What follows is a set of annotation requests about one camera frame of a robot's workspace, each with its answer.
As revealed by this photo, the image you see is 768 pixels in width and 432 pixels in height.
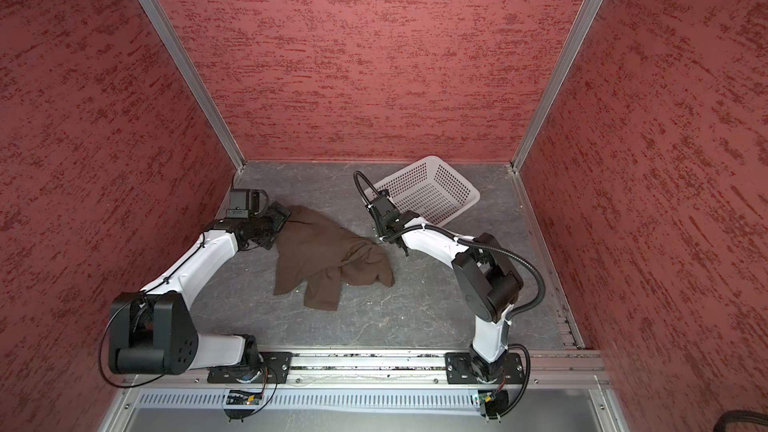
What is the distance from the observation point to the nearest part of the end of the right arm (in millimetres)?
667

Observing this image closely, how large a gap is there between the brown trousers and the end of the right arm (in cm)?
21

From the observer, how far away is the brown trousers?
34.2 inches
